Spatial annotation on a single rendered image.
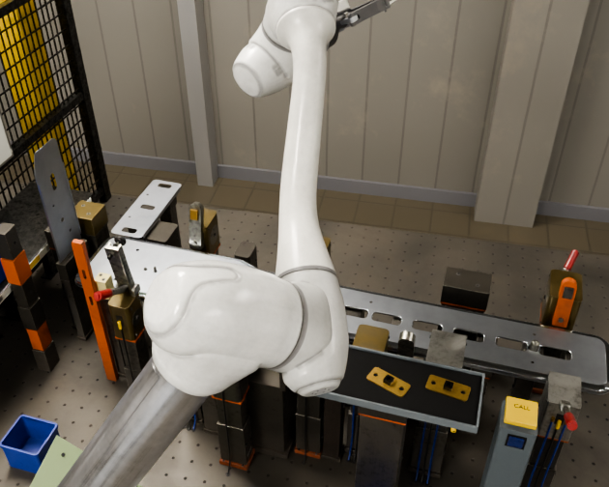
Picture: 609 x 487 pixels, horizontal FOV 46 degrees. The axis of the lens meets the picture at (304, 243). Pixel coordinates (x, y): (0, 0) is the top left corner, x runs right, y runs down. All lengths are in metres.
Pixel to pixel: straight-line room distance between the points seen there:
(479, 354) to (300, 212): 0.75
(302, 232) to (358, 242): 1.39
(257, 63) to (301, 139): 0.21
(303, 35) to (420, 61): 2.40
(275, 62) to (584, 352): 1.02
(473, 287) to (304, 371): 0.93
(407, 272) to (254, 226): 0.58
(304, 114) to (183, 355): 0.45
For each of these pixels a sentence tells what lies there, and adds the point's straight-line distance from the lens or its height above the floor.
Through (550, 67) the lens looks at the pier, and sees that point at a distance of 3.45.
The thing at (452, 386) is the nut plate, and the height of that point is 1.17.
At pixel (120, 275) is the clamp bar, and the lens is 1.79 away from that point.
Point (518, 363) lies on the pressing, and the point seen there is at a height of 1.00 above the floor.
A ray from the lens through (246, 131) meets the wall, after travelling 3.94.
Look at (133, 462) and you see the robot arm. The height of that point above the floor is 1.36.
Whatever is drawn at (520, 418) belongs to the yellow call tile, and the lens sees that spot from 1.45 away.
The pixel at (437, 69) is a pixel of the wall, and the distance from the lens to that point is 3.60.
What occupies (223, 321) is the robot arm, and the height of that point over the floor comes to 1.62.
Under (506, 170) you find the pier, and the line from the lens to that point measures 3.70.
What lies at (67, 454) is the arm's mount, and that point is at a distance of 1.67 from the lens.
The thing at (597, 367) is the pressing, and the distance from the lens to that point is 1.81.
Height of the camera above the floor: 2.26
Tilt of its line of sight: 39 degrees down
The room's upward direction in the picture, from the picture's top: straight up
